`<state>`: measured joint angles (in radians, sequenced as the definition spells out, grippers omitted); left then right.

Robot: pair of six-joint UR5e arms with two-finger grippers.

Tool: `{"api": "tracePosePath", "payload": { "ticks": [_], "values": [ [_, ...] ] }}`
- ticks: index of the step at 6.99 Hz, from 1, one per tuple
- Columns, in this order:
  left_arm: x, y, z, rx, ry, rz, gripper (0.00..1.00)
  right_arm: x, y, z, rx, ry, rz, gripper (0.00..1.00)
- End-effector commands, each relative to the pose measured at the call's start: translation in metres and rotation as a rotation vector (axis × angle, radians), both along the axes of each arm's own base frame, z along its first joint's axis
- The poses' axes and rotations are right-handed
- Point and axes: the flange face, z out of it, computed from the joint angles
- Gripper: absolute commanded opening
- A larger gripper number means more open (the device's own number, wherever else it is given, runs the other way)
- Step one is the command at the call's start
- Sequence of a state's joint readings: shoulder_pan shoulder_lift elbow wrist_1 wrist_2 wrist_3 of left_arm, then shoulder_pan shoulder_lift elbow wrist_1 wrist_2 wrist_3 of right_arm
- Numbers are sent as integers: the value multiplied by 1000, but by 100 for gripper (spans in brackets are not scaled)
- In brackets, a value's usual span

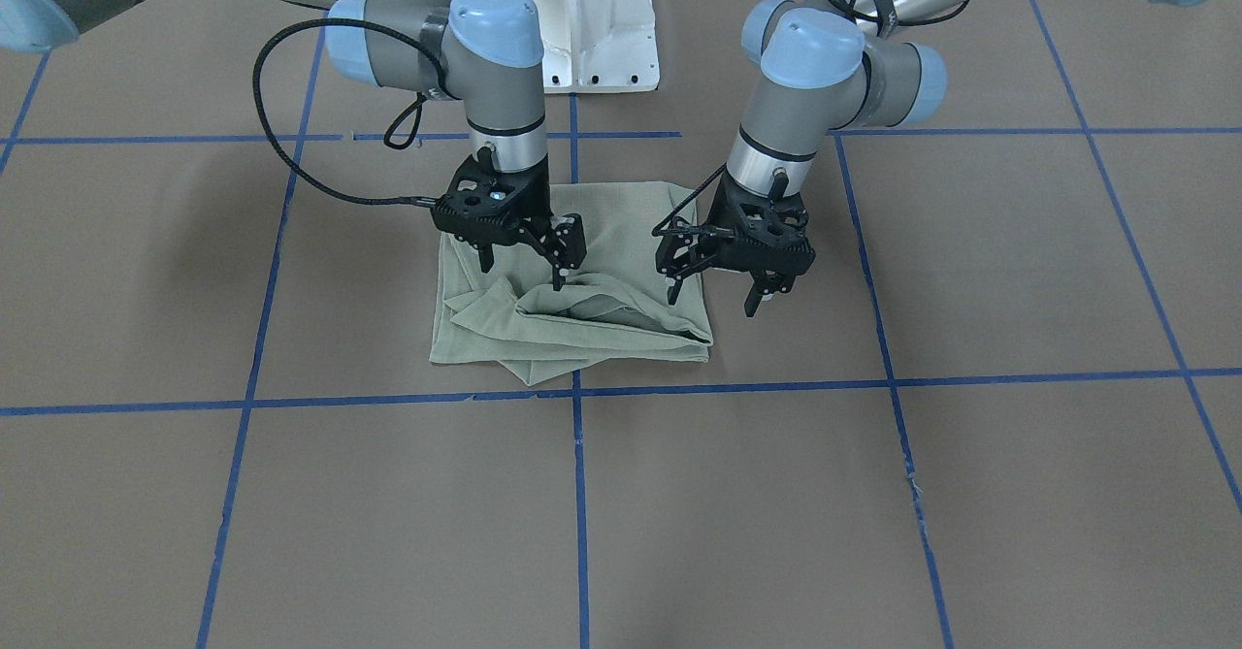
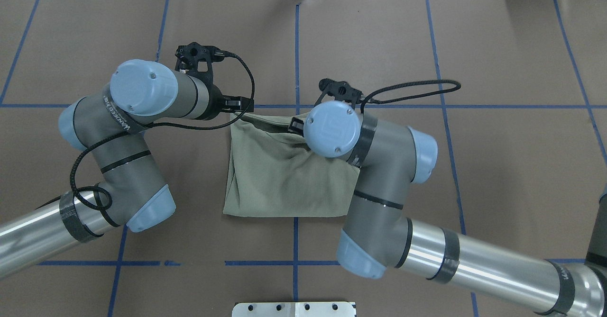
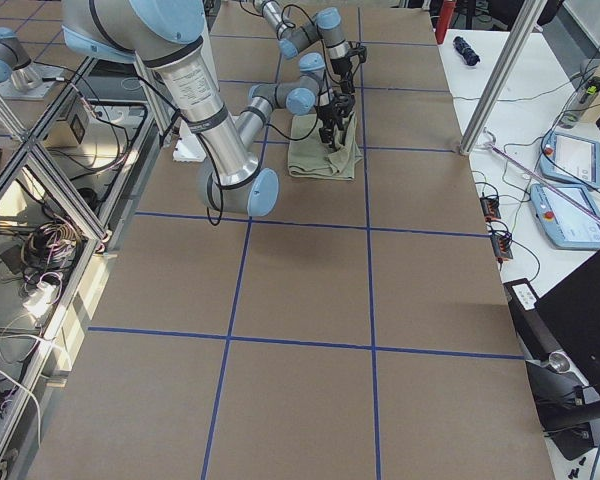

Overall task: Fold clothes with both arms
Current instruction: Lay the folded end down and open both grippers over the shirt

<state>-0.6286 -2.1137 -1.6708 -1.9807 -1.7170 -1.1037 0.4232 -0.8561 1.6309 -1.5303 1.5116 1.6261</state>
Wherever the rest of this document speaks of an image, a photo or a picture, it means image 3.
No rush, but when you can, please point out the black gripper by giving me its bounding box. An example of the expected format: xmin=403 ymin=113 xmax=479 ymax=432
xmin=330 ymin=56 xmax=355 ymax=95
xmin=316 ymin=102 xmax=336 ymax=145

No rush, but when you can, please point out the olive green long-sleeve shirt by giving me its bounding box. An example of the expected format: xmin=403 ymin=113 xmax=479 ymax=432
xmin=287 ymin=113 xmax=363 ymax=181

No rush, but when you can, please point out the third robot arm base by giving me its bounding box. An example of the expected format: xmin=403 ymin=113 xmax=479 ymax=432
xmin=0 ymin=27 xmax=64 ymax=100

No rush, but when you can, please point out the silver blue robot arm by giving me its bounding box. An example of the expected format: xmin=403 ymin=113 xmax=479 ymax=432
xmin=245 ymin=1 xmax=367 ymax=105
xmin=62 ymin=1 xmax=328 ymax=217

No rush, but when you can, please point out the red cylinder tube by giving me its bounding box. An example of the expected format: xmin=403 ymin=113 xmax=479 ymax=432
xmin=435 ymin=0 xmax=456 ymax=45

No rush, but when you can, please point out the folded dark blue umbrella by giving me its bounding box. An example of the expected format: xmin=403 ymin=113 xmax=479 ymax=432
xmin=453 ymin=36 xmax=480 ymax=67

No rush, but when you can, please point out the white reacher grabber stick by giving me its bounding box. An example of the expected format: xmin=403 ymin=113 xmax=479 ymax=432
xmin=479 ymin=129 xmax=600 ymax=236

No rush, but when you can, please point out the far blue teach pendant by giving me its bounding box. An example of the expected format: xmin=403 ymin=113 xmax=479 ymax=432
xmin=540 ymin=131 xmax=600 ymax=189

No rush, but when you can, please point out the blue teach pendant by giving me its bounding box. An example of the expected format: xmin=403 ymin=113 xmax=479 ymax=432
xmin=530 ymin=184 xmax=600 ymax=251
xmin=540 ymin=131 xmax=600 ymax=189

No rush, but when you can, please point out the near blue teach pendant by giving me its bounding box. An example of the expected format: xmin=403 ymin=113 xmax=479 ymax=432
xmin=530 ymin=184 xmax=600 ymax=251

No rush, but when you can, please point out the black monitor on stand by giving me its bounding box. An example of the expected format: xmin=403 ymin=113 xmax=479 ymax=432
xmin=504 ymin=250 xmax=600 ymax=460

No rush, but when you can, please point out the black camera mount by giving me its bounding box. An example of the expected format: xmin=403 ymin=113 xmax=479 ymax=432
xmin=331 ymin=92 xmax=355 ymax=128

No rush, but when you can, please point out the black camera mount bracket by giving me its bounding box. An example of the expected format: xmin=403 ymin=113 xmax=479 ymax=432
xmin=348 ymin=42 xmax=367 ymax=64

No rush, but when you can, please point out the aluminium frame post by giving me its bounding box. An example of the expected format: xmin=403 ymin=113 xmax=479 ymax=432
xmin=459 ymin=0 xmax=547 ymax=156

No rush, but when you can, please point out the aluminium frame rack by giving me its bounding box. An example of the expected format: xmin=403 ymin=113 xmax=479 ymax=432
xmin=0 ymin=59 xmax=157 ymax=479

